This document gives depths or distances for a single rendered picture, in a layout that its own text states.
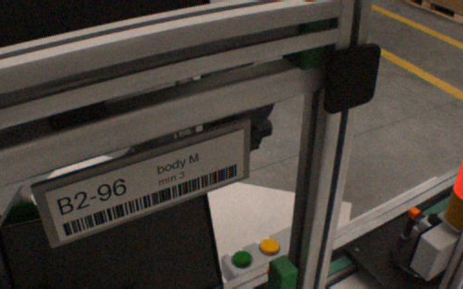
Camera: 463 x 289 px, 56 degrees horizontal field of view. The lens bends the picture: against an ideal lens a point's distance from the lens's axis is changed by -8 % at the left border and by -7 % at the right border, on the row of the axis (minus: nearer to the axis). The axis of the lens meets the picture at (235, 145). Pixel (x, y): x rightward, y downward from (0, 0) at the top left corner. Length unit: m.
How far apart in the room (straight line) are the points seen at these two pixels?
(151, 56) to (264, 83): 0.05
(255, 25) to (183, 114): 0.04
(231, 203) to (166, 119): 1.12
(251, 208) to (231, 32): 1.13
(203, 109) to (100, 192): 0.05
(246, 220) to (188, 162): 1.06
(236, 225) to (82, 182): 1.07
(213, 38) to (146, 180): 0.06
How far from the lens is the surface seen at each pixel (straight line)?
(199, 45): 0.17
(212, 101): 0.18
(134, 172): 0.17
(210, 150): 0.18
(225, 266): 1.01
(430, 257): 0.72
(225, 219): 1.24
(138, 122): 0.17
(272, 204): 1.29
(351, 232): 1.10
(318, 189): 0.24
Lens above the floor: 1.71
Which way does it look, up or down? 34 degrees down
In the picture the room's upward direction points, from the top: straight up
